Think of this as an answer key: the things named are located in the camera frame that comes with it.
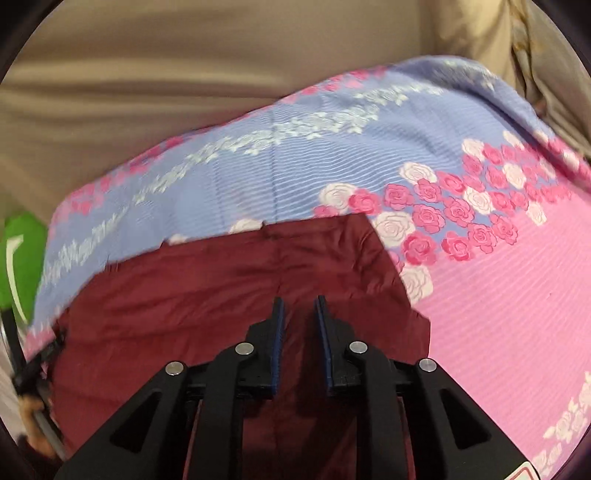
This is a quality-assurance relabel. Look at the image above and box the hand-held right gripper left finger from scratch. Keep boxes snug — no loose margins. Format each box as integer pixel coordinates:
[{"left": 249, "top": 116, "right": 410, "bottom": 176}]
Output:
[{"left": 54, "top": 296, "right": 286, "bottom": 480}]

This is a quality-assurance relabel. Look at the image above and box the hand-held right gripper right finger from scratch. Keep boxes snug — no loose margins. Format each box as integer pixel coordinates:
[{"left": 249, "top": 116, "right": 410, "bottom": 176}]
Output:
[{"left": 314, "top": 295, "right": 533, "bottom": 480}]

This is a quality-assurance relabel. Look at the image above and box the dark red puffer jacket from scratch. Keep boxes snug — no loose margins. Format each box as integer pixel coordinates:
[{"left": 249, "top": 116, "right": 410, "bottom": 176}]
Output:
[{"left": 45, "top": 213, "right": 433, "bottom": 480}]

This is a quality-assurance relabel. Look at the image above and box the pink rose-printed bedsheet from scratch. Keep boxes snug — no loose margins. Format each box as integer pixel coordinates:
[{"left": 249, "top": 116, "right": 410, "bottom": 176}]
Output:
[{"left": 22, "top": 55, "right": 591, "bottom": 480}]

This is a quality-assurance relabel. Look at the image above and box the green pillow white stripe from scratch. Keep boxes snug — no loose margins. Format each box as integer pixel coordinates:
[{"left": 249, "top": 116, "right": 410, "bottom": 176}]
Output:
[{"left": 0, "top": 211, "right": 51, "bottom": 324}]

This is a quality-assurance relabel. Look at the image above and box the beige draped cloth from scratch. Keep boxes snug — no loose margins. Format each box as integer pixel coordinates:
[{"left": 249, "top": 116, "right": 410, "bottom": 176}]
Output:
[{"left": 0, "top": 0, "right": 532, "bottom": 224}]

